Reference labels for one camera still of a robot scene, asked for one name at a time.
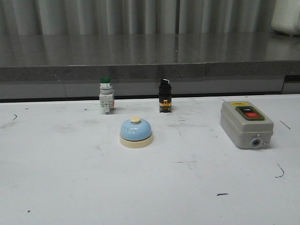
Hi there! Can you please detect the blue cream call bell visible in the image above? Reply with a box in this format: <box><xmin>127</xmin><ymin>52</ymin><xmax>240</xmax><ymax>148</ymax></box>
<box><xmin>120</xmin><ymin>116</ymin><xmax>153</xmax><ymax>149</ymax></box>

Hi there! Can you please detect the grey stone counter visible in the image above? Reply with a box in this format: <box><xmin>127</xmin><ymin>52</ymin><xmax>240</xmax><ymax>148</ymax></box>
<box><xmin>0</xmin><ymin>32</ymin><xmax>300</xmax><ymax>101</ymax></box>

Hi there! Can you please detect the white appliance on counter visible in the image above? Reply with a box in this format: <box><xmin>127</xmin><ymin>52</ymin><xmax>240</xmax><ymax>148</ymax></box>
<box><xmin>271</xmin><ymin>0</ymin><xmax>300</xmax><ymax>36</ymax></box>

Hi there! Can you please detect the black selector switch module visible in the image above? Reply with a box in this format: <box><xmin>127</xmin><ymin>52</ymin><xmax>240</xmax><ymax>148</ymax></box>
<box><xmin>158</xmin><ymin>79</ymin><xmax>172</xmax><ymax>113</ymax></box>

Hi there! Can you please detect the green pushbutton switch module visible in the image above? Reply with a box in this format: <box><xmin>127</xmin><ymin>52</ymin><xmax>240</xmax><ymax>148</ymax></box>
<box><xmin>99</xmin><ymin>77</ymin><xmax>114</xmax><ymax>114</ymax></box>

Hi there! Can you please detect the grey on off switch box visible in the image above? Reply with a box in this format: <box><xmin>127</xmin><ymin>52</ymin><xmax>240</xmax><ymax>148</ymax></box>
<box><xmin>220</xmin><ymin>101</ymin><xmax>274</xmax><ymax>149</ymax></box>

